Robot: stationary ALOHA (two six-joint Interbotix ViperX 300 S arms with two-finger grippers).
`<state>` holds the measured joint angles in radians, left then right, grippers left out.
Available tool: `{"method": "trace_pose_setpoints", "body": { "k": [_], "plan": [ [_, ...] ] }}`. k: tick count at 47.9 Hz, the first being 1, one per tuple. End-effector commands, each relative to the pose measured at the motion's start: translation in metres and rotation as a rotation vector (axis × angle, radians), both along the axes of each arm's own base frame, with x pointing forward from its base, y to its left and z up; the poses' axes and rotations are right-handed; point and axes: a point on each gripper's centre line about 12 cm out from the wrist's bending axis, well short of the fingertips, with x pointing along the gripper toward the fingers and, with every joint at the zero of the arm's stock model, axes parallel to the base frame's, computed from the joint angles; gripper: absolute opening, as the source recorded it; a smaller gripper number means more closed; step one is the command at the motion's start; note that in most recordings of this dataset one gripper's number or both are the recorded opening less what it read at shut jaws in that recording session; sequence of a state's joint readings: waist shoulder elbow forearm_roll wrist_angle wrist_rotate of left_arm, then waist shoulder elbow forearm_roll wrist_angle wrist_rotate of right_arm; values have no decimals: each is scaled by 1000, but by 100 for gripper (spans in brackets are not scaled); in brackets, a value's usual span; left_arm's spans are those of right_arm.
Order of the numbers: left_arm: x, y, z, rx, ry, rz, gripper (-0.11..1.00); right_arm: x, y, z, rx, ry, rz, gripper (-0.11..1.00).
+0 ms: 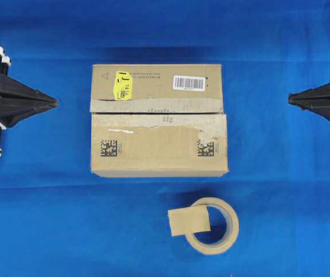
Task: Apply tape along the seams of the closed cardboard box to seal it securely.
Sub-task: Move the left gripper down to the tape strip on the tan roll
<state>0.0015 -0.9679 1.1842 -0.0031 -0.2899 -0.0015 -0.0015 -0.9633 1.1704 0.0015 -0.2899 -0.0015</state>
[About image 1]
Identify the beige packing tape roll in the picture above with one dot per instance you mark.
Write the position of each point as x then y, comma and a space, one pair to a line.
232, 227

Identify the beige cut tape piece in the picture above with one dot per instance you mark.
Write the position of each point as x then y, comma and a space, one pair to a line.
189, 220

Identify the brown cardboard box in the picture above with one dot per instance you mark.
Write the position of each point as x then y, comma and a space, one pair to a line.
158, 120

